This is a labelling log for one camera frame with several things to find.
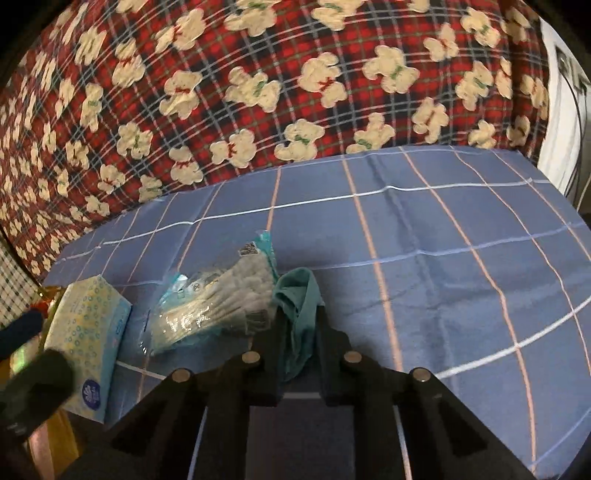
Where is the cotton swab plastic bag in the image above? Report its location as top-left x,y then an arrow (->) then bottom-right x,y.
146,230 -> 279,356

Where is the teal cloth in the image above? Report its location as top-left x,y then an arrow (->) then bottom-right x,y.
273,267 -> 325,383

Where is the green white checked cloth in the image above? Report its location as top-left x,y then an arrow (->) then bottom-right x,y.
0,241 -> 40,328

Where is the gold rectangular tin box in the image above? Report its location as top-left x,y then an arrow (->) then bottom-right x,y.
30,286 -> 66,352

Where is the round gold pink tin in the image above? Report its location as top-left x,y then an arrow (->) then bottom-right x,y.
28,409 -> 80,480

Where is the floral tissue box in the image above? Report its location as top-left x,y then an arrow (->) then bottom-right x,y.
44,275 -> 131,423

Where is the blue plaid table cloth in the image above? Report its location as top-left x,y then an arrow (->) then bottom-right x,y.
46,147 -> 590,479

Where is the red plaid bear blanket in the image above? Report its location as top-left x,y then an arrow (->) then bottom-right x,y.
1,1 -> 550,279

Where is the black power cable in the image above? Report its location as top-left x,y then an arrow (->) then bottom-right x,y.
551,45 -> 591,209

